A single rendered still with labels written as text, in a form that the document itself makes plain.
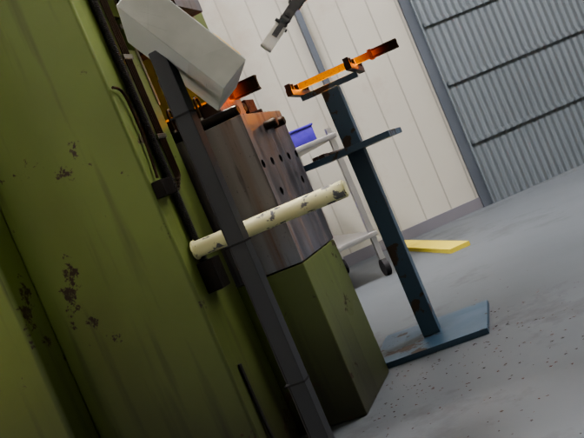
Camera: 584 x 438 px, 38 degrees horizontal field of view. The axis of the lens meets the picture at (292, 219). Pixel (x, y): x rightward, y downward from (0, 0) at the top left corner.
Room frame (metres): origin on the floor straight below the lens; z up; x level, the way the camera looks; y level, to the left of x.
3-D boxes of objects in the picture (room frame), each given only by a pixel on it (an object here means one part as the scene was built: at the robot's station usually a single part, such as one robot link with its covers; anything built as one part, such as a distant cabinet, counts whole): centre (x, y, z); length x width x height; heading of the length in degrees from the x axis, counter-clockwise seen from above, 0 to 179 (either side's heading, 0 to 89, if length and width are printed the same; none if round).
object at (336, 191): (2.15, 0.06, 0.62); 0.44 x 0.05 x 0.05; 72
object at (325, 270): (2.62, 0.23, 0.23); 0.56 x 0.38 x 0.47; 72
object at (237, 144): (2.62, 0.23, 0.69); 0.56 x 0.38 x 0.45; 72
